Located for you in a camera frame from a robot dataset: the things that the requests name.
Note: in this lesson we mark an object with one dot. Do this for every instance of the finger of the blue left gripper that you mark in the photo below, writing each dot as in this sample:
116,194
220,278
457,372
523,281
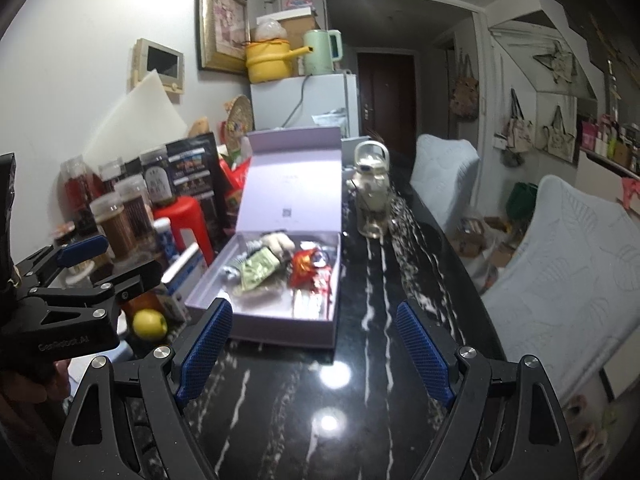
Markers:
83,250

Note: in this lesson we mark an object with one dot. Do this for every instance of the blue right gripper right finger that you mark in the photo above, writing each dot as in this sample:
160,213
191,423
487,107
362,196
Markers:
431,350

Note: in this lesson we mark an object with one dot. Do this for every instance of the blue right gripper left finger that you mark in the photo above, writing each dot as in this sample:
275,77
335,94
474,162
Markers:
198,348

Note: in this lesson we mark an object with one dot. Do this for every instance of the clear zip plastic bag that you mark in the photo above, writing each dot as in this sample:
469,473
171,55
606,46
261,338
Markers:
274,300

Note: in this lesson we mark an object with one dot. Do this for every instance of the green printed paper sachet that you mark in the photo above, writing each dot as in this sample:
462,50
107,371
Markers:
257,268

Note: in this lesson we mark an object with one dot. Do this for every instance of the red snack packet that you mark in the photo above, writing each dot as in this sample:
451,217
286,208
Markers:
305,265

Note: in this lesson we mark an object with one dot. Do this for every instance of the red white barcode packet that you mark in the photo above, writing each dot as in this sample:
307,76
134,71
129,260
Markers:
311,302

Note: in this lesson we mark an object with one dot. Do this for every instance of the black white ruffled cloth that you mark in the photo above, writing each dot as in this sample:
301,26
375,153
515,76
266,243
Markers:
279,243

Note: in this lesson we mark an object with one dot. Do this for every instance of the brown spice jar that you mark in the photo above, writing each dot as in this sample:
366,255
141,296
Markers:
111,219

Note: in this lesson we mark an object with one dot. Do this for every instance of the blue white carton box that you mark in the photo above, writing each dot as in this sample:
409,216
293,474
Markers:
178,281

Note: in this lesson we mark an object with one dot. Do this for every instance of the yellow lemon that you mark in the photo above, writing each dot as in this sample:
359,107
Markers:
149,325

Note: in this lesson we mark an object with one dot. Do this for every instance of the red plastic container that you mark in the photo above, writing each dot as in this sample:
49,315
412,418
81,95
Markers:
187,224

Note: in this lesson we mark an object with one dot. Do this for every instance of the lavender open gift box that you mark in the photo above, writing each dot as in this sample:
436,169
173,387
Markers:
280,269

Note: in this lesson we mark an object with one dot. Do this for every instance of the black printed box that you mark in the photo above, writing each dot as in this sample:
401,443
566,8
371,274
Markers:
195,172

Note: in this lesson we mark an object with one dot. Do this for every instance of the near leaf-pattern chair cover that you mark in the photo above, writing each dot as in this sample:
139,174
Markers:
570,293

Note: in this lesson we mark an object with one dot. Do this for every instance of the leaf-pattern chair cover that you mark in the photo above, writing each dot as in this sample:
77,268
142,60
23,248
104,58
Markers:
570,293
443,176

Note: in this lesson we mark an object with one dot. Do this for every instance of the green bag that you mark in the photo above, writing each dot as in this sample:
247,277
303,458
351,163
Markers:
522,201

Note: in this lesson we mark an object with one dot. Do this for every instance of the white kettle bottle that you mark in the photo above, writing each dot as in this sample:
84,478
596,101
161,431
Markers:
372,166

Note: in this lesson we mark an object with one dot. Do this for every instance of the far leaf-pattern chair cover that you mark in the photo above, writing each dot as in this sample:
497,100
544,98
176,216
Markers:
443,176

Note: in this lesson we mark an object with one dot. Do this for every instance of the pink slippers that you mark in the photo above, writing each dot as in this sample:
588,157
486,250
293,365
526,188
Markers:
589,438

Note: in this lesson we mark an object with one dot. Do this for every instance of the yellow pot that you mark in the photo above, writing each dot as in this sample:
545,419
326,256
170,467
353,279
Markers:
271,60

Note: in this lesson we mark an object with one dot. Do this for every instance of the framed picture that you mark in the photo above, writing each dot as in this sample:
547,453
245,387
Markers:
222,27

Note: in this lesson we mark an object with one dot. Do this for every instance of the white refrigerator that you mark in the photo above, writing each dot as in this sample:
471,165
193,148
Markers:
308,101

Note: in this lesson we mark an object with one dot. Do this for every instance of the green electric kettle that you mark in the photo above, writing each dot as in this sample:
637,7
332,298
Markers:
326,50

